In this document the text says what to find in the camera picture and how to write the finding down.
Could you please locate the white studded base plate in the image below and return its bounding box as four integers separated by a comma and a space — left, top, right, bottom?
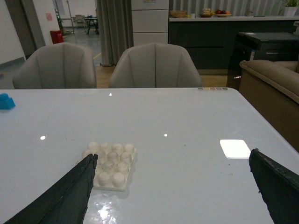
82, 141, 136, 191

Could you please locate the coloured dot sticker strip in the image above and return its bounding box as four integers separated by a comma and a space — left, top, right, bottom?
198, 87, 228, 91

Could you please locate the grey armchair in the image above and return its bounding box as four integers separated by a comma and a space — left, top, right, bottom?
13, 42, 97, 89
109, 43, 202, 88

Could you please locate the dark kitchen counter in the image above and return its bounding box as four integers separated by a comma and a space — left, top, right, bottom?
168, 16, 299, 75

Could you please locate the grey curtain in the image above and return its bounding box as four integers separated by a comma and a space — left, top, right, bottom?
96, 0, 134, 66

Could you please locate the blue toy block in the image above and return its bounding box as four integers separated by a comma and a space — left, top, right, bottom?
0, 93, 15, 110

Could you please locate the bowl of snacks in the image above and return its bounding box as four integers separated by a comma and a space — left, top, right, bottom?
200, 8, 214, 18

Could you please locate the red fire extinguisher box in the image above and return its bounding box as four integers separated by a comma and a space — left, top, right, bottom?
50, 30, 64, 44

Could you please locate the beige sofa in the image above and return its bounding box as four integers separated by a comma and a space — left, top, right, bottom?
239, 60, 299, 150

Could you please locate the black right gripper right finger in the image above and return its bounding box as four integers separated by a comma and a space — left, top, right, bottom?
249, 148, 299, 224

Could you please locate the potted plant white pot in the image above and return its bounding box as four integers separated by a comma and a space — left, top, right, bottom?
282, 0, 299, 17

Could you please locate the wicker basket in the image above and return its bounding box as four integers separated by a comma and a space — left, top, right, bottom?
170, 10, 186, 18

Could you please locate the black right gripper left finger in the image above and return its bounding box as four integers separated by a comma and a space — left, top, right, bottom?
6, 154, 98, 224

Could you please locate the grey right armchair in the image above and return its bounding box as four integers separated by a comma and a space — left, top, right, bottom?
109, 43, 202, 88

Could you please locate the white drawer cabinet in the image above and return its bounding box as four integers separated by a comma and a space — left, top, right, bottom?
131, 0, 169, 46

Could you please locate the grey left armchair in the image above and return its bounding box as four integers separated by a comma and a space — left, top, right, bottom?
13, 42, 97, 89

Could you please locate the fruit plate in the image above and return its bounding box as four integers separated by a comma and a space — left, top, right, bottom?
214, 9, 231, 17

